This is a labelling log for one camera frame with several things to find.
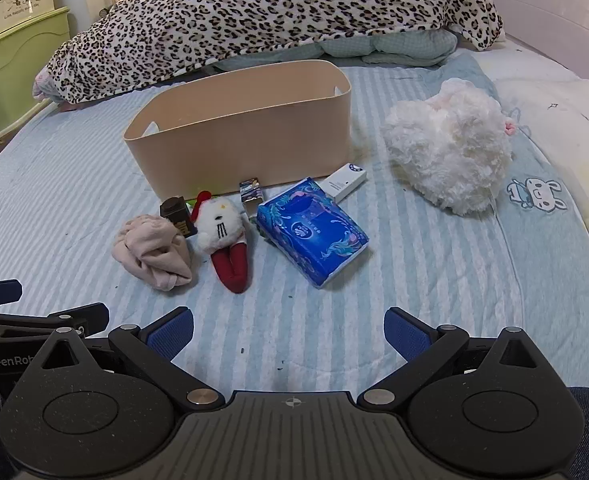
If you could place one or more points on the blue tissue pack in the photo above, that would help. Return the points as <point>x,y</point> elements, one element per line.
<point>312,232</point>

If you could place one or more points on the small white box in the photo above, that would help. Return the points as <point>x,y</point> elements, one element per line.
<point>345,180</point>

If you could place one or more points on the white fluffy plush toy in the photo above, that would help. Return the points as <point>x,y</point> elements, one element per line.
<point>447,155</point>

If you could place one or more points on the small brown bottle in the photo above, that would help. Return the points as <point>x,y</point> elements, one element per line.
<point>179,217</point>

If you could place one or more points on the green cabinet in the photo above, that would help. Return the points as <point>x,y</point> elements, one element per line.
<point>9,75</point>

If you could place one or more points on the small silver foil packet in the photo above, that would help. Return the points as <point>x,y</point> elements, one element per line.
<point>250,191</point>

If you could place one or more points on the pink floral cloth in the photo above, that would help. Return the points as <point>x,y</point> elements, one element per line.
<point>49,92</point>

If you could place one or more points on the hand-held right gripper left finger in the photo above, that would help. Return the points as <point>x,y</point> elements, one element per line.
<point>172,332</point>

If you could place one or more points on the small green item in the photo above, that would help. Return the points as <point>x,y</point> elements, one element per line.
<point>193,205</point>

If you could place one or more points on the striped blue bed sheet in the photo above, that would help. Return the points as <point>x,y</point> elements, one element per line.
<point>74,185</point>

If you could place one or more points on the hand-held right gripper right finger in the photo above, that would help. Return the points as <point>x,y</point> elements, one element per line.
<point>405,332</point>

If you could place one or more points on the beige plastic storage bin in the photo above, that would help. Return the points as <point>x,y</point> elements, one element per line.
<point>244,145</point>

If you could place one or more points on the white plush doll red legs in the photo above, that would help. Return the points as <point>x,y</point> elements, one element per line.
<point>224,237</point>

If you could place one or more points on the beige crumpled cloth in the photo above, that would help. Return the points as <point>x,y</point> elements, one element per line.
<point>152,250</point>

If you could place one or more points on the leopard print blanket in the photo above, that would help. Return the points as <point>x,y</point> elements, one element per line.
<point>254,15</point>

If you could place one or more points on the teal checkered quilt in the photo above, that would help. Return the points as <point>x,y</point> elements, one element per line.
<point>389,45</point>

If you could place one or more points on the white quilt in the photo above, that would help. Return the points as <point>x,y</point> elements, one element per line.
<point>559,105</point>

